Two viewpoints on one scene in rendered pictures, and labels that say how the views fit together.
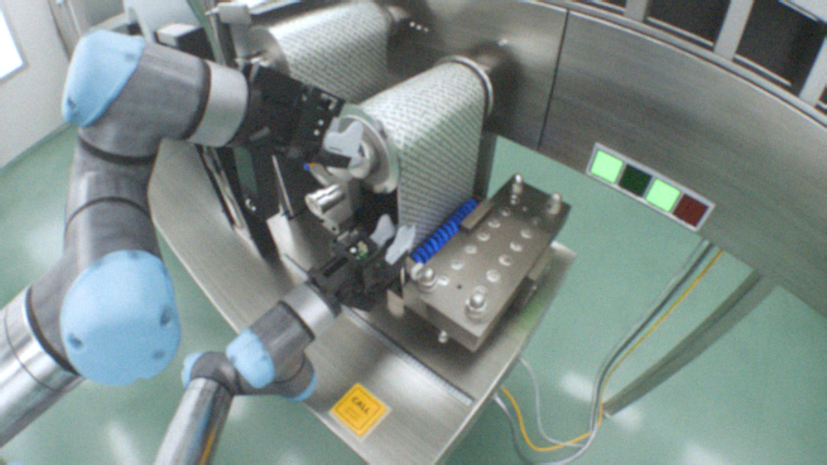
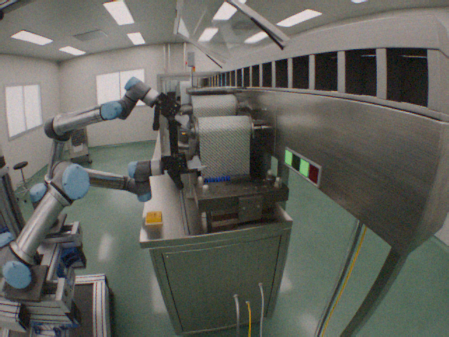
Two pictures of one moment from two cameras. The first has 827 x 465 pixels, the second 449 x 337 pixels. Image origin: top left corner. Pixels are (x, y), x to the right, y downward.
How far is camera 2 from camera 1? 0.76 m
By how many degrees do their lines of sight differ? 41
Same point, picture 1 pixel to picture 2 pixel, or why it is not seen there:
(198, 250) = not seen: hidden behind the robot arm
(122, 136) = (130, 93)
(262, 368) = (132, 168)
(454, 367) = (195, 225)
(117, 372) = (104, 114)
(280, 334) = (142, 163)
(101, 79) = (130, 83)
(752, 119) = (323, 112)
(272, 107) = (163, 102)
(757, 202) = (337, 159)
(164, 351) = (112, 114)
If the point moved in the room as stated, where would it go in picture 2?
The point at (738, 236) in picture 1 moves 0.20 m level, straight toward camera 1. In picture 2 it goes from (334, 186) to (269, 184)
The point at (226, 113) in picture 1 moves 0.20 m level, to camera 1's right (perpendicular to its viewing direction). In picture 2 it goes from (149, 97) to (180, 96)
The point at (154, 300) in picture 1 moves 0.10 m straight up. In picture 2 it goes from (116, 106) to (114, 80)
